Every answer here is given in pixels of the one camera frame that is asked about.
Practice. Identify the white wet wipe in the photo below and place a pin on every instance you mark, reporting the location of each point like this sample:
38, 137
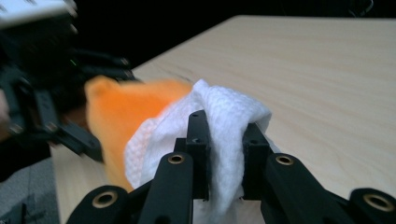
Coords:
227, 109

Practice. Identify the orange plush toy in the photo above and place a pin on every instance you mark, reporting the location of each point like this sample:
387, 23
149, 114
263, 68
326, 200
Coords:
124, 112

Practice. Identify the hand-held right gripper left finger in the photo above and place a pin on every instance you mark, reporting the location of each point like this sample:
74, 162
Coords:
197, 149

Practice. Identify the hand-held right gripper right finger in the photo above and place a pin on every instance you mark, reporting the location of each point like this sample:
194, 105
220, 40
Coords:
253, 155

